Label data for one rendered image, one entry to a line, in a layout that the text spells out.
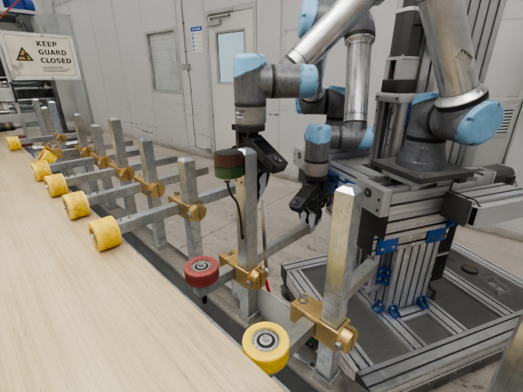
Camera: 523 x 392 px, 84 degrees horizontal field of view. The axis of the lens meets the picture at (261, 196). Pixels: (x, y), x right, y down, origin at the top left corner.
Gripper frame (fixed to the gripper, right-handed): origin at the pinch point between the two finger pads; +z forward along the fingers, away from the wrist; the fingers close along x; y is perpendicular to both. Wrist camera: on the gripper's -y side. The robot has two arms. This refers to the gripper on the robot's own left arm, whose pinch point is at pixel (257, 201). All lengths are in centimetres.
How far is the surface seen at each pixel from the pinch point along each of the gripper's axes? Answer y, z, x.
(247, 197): -6.4, -6.0, 9.3
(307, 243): 71, 101, -127
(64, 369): -7, 11, 49
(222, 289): 8.8, 30.6, 6.4
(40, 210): 63, 11, 39
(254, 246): -6.4, 7.4, 7.3
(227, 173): -6.8, -13.2, 14.7
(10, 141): 171, 5, 33
